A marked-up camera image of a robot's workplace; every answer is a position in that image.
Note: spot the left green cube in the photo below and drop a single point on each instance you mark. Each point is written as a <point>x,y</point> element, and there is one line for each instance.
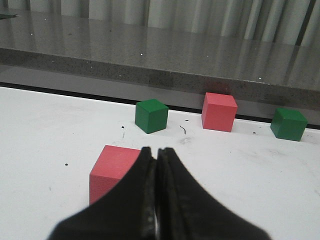
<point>151,115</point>

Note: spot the right green cube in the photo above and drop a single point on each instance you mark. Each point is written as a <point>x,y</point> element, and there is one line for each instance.
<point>288,124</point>

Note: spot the near pink cube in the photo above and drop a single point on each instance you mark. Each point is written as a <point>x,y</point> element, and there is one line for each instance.
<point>111,166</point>

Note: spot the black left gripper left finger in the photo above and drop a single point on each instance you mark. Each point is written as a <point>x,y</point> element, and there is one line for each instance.
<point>124,213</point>

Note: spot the far pink cube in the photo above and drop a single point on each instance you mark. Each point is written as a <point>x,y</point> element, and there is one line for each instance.
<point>218,112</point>

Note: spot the grey stone counter shelf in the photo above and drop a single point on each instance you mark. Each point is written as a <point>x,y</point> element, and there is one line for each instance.
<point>250,70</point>

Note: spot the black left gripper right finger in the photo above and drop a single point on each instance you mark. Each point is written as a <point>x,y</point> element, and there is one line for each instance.
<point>186,211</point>

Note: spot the pink cube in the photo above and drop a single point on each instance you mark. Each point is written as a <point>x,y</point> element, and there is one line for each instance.
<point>218,112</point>
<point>111,166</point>

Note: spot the green cube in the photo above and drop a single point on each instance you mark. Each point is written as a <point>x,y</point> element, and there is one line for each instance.
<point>151,115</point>
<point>288,124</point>

